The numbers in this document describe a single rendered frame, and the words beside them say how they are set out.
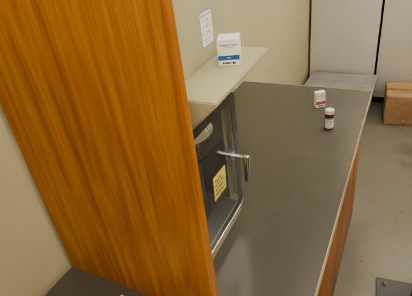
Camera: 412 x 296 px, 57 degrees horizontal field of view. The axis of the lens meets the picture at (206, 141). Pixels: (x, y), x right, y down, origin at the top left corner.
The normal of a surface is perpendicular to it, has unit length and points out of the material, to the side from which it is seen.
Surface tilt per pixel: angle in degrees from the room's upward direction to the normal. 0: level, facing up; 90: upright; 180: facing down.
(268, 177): 0
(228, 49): 90
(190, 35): 90
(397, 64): 90
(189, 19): 90
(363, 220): 0
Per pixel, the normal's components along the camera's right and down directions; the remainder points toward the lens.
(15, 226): 0.89, 0.14
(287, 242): -0.11, -0.85
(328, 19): -0.43, 0.51
